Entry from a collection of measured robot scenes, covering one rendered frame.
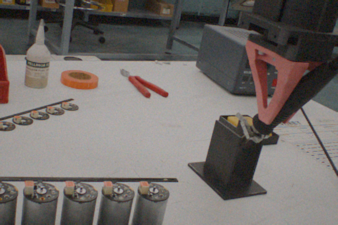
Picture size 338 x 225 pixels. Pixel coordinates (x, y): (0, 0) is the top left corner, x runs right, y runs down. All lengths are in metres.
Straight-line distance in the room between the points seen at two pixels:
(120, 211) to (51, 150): 0.20
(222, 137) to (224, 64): 0.36
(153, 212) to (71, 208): 0.06
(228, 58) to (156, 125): 0.26
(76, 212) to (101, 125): 0.28
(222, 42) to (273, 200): 0.42
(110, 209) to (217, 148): 0.20
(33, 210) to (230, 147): 0.24
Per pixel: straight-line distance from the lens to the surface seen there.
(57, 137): 0.56
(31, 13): 3.51
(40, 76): 0.70
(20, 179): 0.35
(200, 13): 6.23
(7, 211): 0.33
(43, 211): 0.33
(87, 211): 0.34
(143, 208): 0.35
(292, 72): 0.42
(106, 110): 0.65
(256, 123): 0.47
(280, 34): 0.40
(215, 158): 0.52
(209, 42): 0.90
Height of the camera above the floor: 1.00
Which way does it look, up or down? 21 degrees down
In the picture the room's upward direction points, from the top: 12 degrees clockwise
